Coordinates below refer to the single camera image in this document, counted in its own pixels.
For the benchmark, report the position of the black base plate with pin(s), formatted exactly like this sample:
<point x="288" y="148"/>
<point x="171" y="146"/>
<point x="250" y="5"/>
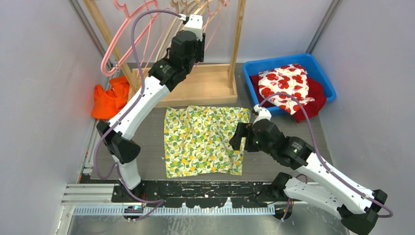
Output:
<point x="209" y="194"/>

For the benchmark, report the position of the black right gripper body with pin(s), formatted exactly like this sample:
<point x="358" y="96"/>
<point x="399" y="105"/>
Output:
<point x="253" y="145"/>

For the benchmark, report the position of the beige wooden hanger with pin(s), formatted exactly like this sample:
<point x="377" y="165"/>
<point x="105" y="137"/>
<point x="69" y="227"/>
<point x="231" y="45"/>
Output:
<point x="167" y="30"/>
<point x="181" y="9"/>

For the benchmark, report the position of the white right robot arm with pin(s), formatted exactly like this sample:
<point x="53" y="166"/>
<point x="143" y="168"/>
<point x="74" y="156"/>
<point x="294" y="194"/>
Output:
<point x="356" y="206"/>

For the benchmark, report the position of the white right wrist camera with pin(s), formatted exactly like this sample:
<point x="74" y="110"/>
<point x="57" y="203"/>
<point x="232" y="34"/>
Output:
<point x="261" y="113"/>

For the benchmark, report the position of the orange cloth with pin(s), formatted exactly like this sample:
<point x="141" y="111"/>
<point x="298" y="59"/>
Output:
<point x="107" y="103"/>

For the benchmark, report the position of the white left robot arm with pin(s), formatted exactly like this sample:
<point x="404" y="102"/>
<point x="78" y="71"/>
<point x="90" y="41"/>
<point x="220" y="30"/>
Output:
<point x="117" y="133"/>

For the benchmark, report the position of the cream wooden hanger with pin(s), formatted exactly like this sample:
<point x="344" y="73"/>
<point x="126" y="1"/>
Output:
<point x="202" y="8"/>

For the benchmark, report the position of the lemon print skirt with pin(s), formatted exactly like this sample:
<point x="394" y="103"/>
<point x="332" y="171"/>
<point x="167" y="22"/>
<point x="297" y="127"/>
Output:
<point x="197" y="140"/>

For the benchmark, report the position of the red poppy print cloth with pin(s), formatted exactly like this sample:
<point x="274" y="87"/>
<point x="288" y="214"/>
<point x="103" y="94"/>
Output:
<point x="291" y="79"/>

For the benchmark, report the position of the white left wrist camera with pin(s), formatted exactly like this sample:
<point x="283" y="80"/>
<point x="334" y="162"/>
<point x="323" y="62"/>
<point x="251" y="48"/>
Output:
<point x="193" y="23"/>

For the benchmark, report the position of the dark red cloth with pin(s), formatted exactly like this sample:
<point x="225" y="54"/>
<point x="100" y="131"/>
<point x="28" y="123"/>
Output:
<point x="312" y="108"/>

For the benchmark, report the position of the thin pink wire hanger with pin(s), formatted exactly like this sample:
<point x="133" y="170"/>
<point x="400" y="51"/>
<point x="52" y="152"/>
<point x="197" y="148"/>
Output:
<point x="216" y="12"/>

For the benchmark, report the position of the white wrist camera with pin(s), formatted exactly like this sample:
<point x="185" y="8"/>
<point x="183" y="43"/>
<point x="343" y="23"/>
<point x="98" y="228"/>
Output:
<point x="193" y="23"/>
<point x="261" y="113"/>

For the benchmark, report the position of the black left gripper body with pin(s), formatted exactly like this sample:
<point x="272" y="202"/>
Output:
<point x="199" y="57"/>

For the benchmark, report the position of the wooden hanger rack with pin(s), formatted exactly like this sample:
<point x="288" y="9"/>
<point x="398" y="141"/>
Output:
<point x="207" y="84"/>

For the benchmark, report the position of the blue plastic bin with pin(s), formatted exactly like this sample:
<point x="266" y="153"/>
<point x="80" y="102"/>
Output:
<point x="308" y="61"/>

